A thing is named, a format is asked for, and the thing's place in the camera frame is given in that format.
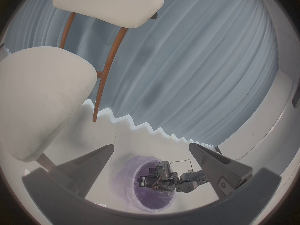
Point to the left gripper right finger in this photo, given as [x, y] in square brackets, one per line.
[225, 174]

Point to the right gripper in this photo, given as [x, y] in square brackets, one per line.
[147, 182]

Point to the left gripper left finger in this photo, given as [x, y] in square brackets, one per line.
[79, 174]

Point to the purple plastic bag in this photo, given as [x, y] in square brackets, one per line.
[121, 179]

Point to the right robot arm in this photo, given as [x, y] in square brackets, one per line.
[187, 184]

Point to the pale grey trash bin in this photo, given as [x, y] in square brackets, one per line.
[154, 203]

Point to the white cushioned wooden chair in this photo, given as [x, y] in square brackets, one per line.
[42, 97]

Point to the blue-grey curtain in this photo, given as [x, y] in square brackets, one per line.
[187, 67]

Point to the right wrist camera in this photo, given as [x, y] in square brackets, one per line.
[152, 171]

